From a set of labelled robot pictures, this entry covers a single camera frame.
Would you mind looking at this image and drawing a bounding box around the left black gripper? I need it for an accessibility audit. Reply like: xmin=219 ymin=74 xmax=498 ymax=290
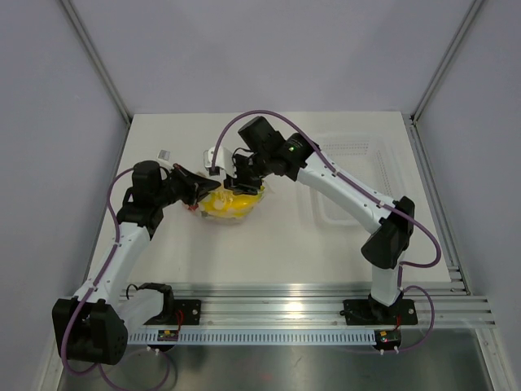
xmin=155 ymin=164 xmax=221 ymax=209

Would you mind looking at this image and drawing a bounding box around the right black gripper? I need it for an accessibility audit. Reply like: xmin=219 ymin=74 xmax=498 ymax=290
xmin=224 ymin=151 xmax=273 ymax=196

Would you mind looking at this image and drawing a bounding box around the yellow banana bunch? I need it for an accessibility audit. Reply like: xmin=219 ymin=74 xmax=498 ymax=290
xmin=199 ymin=186 xmax=266 ymax=220

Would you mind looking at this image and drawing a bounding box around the clear zip top bag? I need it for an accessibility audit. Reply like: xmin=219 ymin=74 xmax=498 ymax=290
xmin=185 ymin=177 xmax=274 ymax=225

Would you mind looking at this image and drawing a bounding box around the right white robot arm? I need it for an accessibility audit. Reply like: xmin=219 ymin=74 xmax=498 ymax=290
xmin=225 ymin=116 xmax=415 ymax=324

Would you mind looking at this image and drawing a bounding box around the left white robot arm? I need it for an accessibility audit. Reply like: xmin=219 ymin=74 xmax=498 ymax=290
xmin=51 ymin=160 xmax=220 ymax=370

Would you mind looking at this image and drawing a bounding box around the white perforated plastic basket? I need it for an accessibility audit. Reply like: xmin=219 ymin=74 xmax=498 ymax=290
xmin=299 ymin=133 xmax=402 ymax=226

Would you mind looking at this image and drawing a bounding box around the left small circuit board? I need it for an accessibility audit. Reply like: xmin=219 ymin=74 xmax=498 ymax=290
xmin=157 ymin=330 xmax=179 ymax=341

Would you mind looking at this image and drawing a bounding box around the small circuit board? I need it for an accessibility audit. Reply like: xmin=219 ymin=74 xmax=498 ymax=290
xmin=375 ymin=329 xmax=401 ymax=349
xmin=157 ymin=330 xmax=179 ymax=341

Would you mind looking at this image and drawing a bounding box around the right small circuit board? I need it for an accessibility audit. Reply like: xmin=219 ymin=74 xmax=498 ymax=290
xmin=375 ymin=329 xmax=401 ymax=349

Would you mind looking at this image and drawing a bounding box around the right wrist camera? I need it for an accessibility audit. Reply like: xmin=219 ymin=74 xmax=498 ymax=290
xmin=203 ymin=147 xmax=236 ymax=178

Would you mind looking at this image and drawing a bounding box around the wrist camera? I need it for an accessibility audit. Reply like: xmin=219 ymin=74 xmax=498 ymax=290
xmin=156 ymin=150 xmax=173 ymax=170
xmin=203 ymin=147 xmax=236 ymax=178

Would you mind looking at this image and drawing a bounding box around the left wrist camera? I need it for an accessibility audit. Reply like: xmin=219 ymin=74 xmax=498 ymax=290
xmin=156 ymin=150 xmax=173 ymax=170

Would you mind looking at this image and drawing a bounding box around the aluminium rail beam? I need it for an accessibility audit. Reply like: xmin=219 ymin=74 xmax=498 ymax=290
xmin=117 ymin=284 xmax=496 ymax=329

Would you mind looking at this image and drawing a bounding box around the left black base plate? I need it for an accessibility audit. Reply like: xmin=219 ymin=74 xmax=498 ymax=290
xmin=144 ymin=299 xmax=202 ymax=326

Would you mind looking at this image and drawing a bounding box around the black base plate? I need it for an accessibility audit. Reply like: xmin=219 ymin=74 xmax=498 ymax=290
xmin=144 ymin=299 xmax=202 ymax=326
xmin=339 ymin=298 xmax=418 ymax=326

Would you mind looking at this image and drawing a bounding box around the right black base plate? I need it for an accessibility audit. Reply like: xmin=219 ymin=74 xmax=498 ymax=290
xmin=339 ymin=298 xmax=418 ymax=326

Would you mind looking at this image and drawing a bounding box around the white slotted cable duct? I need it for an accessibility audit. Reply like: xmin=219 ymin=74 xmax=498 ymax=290
xmin=128 ymin=328 xmax=376 ymax=346

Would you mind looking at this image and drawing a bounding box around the left aluminium corner post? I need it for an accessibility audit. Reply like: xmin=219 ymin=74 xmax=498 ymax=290
xmin=57 ymin=0 xmax=133 ymax=128

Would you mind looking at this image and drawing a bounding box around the aluminium corner post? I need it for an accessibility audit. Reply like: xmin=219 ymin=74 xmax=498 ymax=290
xmin=410 ymin=0 xmax=488 ymax=125
xmin=57 ymin=0 xmax=133 ymax=128

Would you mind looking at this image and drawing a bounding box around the right aluminium corner post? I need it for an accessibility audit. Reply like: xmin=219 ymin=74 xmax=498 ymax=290
xmin=410 ymin=0 xmax=488 ymax=125

